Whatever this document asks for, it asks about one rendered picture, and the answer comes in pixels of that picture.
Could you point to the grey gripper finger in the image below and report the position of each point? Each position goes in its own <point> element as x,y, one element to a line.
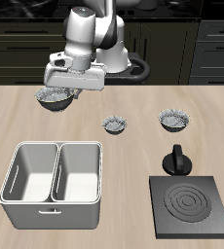
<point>77,93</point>

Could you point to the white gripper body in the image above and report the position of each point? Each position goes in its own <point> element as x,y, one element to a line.
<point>75,77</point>

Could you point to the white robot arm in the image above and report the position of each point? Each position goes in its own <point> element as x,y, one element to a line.
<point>81,35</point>

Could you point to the large grey bowl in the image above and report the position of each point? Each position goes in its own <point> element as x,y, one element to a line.
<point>55,98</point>

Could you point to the small grey bowl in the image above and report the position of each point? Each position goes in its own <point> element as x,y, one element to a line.
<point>115,124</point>

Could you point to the medium grey bowl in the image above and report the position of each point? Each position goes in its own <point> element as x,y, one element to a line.
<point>174,119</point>

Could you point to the round black stove knob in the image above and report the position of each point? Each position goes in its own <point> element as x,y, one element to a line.
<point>177,161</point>

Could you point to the dark grey stove plate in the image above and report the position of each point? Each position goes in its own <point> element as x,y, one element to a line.
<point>188,206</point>

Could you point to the dark kitchen cupboards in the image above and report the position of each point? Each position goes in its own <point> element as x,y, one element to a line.
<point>26,48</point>

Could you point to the white two-bin basket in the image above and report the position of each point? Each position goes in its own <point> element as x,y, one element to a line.
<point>52,183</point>

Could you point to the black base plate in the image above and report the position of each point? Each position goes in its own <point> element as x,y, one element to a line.
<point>140,69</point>

